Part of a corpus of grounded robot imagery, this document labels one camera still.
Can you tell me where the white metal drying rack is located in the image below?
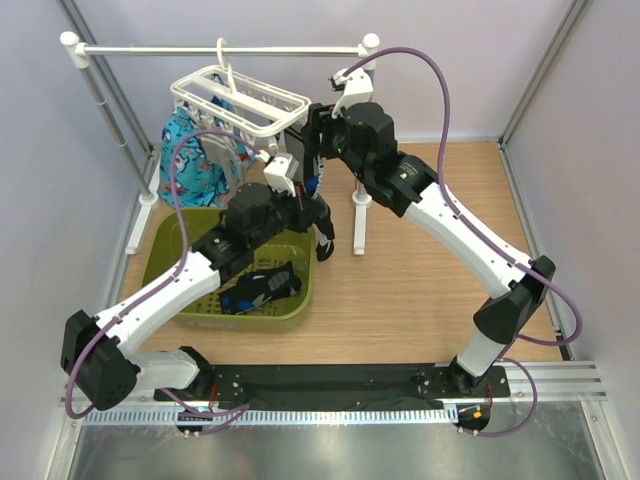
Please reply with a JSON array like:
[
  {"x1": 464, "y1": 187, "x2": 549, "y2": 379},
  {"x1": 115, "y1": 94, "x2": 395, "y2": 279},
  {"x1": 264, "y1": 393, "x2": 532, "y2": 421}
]
[{"x1": 59, "y1": 32, "x2": 381, "y2": 256}]

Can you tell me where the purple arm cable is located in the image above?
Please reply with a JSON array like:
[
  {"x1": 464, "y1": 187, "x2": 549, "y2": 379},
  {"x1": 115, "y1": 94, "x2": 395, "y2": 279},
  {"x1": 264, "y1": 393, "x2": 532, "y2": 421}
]
[
  {"x1": 349, "y1": 47, "x2": 584, "y2": 347},
  {"x1": 64, "y1": 130, "x2": 274, "y2": 420}
]

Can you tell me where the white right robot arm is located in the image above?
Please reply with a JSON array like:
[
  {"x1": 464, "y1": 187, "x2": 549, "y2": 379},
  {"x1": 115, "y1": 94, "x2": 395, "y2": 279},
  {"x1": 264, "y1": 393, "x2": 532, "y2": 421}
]
[{"x1": 297, "y1": 102, "x2": 556, "y2": 396}]

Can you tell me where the white clip sock hanger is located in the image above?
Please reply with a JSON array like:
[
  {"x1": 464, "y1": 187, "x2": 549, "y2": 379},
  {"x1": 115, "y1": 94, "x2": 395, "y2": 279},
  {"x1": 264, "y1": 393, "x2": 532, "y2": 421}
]
[{"x1": 170, "y1": 53, "x2": 311, "y2": 141}]

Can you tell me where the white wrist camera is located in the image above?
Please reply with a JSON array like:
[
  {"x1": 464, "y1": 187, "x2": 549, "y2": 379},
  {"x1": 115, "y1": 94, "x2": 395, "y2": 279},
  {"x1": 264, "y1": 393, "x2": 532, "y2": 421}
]
[
  {"x1": 329, "y1": 68, "x2": 373, "y2": 119},
  {"x1": 257, "y1": 151, "x2": 299, "y2": 197}
]

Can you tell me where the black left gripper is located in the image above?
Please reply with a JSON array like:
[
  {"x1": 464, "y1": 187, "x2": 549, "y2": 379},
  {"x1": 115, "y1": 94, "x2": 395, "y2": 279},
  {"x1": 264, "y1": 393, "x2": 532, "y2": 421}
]
[{"x1": 249, "y1": 179, "x2": 324, "y2": 249}]

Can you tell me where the black patterned sock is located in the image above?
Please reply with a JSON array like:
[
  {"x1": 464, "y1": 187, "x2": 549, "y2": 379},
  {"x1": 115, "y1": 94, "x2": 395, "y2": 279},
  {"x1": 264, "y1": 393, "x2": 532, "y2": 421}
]
[
  {"x1": 219, "y1": 262, "x2": 302, "y2": 315},
  {"x1": 301, "y1": 150, "x2": 335, "y2": 262}
]

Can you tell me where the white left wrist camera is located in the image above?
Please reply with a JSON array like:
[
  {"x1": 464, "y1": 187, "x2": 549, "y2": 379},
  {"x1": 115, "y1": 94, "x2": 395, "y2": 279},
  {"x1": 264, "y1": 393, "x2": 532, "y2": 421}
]
[{"x1": 257, "y1": 151, "x2": 299, "y2": 197}]

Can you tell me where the green plastic basket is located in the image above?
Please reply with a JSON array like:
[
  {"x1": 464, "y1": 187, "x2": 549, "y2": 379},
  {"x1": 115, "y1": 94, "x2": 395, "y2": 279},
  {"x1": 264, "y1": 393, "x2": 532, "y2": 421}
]
[{"x1": 137, "y1": 203, "x2": 316, "y2": 333}]

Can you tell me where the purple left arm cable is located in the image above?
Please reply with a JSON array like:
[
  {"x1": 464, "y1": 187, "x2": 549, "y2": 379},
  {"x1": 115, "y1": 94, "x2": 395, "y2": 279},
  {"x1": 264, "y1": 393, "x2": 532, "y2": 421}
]
[{"x1": 64, "y1": 130, "x2": 274, "y2": 420}]

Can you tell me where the grey striped sock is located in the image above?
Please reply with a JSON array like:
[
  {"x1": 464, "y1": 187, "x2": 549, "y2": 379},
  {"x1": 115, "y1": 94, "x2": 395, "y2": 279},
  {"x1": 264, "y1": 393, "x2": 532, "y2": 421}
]
[{"x1": 201, "y1": 135, "x2": 245, "y2": 191}]

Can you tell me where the aluminium slotted rail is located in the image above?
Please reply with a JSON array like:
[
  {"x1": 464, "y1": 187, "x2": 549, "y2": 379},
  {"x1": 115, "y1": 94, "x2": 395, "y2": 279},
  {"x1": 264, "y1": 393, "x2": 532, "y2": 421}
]
[{"x1": 84, "y1": 404, "x2": 458, "y2": 427}]

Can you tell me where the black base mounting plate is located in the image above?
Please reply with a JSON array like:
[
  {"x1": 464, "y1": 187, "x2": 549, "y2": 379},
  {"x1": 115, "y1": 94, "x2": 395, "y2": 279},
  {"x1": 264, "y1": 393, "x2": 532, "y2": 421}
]
[{"x1": 176, "y1": 363, "x2": 510, "y2": 412}]

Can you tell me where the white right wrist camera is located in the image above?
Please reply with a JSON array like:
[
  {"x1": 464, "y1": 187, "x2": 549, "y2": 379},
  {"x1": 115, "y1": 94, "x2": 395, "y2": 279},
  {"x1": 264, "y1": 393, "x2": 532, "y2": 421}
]
[{"x1": 329, "y1": 68, "x2": 373, "y2": 119}]

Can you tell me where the blue shark pattern sock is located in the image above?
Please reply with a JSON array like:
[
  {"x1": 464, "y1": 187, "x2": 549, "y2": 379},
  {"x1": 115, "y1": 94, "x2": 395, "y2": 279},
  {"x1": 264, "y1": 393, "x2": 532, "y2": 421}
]
[{"x1": 159, "y1": 107, "x2": 229, "y2": 208}]

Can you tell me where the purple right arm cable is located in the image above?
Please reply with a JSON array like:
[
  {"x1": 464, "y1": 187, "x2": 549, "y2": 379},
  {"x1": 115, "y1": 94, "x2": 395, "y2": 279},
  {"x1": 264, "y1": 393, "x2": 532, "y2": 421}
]
[{"x1": 349, "y1": 47, "x2": 584, "y2": 347}]

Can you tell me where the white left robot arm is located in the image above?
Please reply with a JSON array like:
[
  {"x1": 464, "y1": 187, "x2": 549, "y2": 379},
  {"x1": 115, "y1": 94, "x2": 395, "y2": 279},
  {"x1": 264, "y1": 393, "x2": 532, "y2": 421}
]
[{"x1": 61, "y1": 183, "x2": 330, "y2": 411}]

